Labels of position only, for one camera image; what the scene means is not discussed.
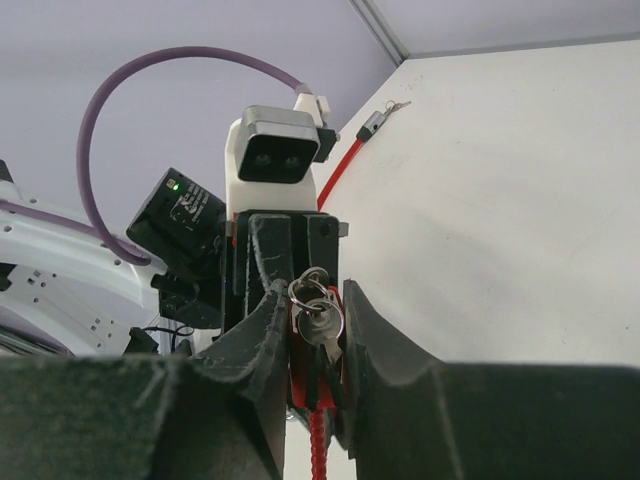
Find left aluminium frame post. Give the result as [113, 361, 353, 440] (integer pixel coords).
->
[349, 0, 410, 67]

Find silver keys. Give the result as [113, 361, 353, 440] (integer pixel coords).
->
[288, 266, 346, 365]

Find red thin-cable padlock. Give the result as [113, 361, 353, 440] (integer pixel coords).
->
[289, 303, 344, 479]

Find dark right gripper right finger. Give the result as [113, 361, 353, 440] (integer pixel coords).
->
[340, 280, 639, 479]

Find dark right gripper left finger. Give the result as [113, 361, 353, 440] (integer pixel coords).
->
[1, 280, 289, 479]

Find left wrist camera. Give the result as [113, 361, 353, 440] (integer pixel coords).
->
[225, 93, 338, 221]

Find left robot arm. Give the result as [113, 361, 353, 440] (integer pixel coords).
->
[1, 166, 341, 355]

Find thick red cable lock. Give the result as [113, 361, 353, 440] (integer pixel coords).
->
[317, 100, 411, 211]

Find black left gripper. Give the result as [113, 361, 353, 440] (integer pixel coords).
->
[222, 210, 340, 333]

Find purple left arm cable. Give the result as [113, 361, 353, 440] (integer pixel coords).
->
[0, 45, 314, 265]

